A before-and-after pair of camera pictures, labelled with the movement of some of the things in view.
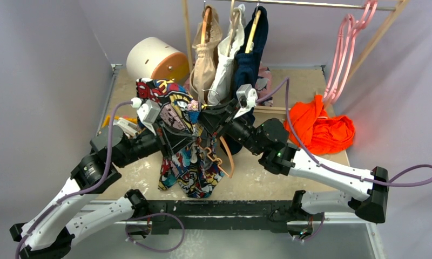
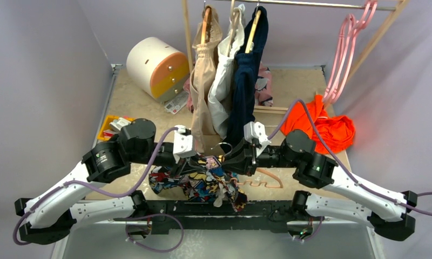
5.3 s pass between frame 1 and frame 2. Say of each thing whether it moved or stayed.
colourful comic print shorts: moved
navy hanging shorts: stayed
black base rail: stayed
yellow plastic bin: stayed
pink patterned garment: stayed
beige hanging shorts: stayed
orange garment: stayed
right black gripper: moved
